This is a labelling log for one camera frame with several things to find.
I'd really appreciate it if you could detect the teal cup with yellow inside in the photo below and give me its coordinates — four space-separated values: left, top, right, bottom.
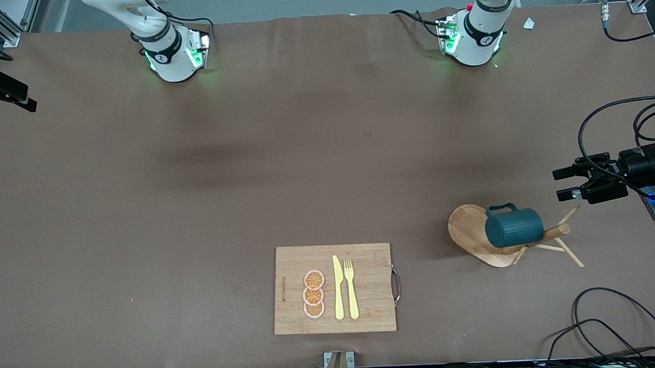
484 201 546 249

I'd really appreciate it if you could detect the wooden cup rack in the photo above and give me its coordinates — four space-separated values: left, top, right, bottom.
447 199 585 274

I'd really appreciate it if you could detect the grey base connector box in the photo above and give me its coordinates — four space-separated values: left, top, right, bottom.
185 27 213 70

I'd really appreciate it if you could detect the bamboo cutting board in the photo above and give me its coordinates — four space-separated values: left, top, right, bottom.
270 242 403 337

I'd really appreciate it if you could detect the yellow plastic fork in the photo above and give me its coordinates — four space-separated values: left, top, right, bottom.
344 259 361 321

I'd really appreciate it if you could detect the yellow plastic knife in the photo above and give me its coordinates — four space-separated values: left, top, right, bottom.
332 255 346 321

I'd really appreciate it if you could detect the orange slice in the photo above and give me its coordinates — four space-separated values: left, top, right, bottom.
303 269 326 291

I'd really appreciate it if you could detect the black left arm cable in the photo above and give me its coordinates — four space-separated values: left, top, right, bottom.
576 94 655 197

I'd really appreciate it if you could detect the black looped cable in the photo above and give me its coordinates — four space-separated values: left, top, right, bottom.
542 285 655 366

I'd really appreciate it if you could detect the black base cable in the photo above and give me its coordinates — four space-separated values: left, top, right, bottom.
142 0 215 44
390 8 445 41

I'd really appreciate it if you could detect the aluminium beam with bracket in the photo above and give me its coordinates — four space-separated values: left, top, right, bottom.
319 351 356 368

